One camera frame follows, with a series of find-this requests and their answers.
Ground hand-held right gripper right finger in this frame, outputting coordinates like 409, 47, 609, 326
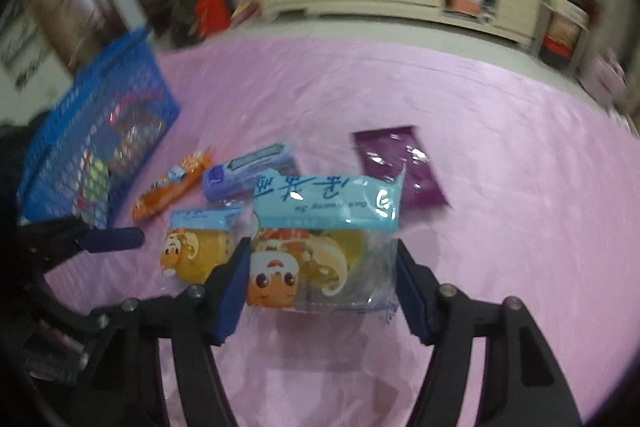
396, 238, 584, 427

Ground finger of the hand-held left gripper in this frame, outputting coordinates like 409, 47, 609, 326
40, 276, 118, 334
15, 214, 146, 275

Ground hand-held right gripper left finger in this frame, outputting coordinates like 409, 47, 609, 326
75, 236, 252, 427

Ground large light blue pastry packet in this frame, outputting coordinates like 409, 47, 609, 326
246, 173, 407, 315

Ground blue plastic basket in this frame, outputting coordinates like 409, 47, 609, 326
15, 27, 182, 230

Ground small cartoon pastry packet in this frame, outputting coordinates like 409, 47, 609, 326
160, 205, 253, 286

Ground orange long sausage packet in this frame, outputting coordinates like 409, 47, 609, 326
131, 148, 213, 223

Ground pink quilted blanket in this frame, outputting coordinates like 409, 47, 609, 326
42, 34, 640, 427

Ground purple-blue bar packet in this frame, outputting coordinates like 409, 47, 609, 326
202, 142, 300, 204

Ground dark purple snack packet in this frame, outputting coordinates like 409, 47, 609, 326
352, 124, 449, 210

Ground brown wooden door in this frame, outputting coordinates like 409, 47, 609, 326
25, 0, 126, 72

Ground red bag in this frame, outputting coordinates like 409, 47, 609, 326
194, 0, 232, 38

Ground pink tote bag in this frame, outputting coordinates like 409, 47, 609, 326
582, 49, 628, 105

